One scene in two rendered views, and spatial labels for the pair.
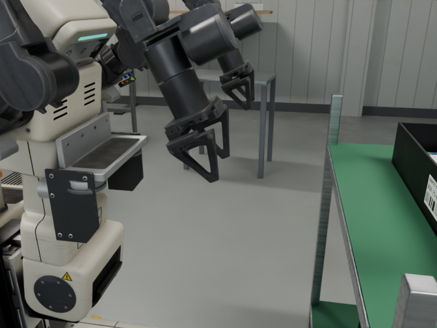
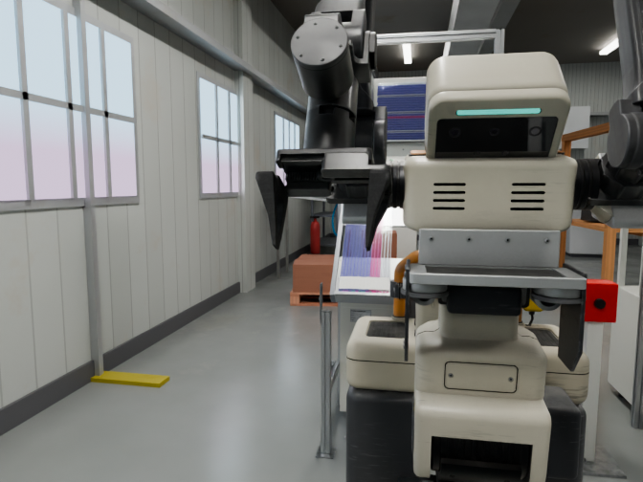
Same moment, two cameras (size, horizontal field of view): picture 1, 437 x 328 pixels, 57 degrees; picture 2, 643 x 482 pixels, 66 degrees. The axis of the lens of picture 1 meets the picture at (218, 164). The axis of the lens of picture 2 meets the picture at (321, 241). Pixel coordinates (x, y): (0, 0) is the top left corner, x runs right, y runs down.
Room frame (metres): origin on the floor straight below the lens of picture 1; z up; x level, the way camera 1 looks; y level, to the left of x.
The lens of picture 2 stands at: (0.58, -0.51, 1.17)
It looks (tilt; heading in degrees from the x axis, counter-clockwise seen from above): 6 degrees down; 90
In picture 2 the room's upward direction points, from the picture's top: straight up
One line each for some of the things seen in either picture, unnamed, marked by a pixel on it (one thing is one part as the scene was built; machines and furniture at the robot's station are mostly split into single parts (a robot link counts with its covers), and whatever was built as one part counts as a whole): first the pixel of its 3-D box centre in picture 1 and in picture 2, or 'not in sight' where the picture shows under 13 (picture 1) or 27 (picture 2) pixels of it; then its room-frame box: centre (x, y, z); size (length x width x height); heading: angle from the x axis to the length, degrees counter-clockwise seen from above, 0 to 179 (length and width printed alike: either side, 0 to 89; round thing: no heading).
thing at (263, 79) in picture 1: (229, 122); not in sight; (3.38, -0.09, 0.40); 0.70 x 0.45 x 0.80; 73
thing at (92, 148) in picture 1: (96, 170); (486, 295); (0.85, 0.28, 0.99); 0.28 x 0.16 x 0.22; 170
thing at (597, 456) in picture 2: not in sight; (589, 372); (1.71, 1.49, 0.39); 0.24 x 0.24 x 0.78; 80
